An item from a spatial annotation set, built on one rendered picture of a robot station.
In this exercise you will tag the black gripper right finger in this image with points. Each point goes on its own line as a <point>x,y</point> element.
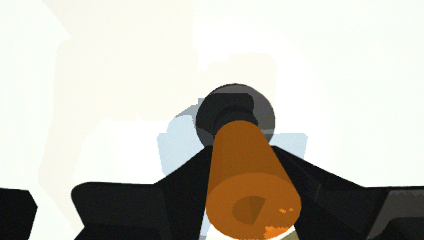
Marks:
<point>333,208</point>

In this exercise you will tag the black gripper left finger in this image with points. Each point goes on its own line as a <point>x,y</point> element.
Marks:
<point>174,205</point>

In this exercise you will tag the orange knob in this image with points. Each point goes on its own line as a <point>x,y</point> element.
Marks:
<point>250,195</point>

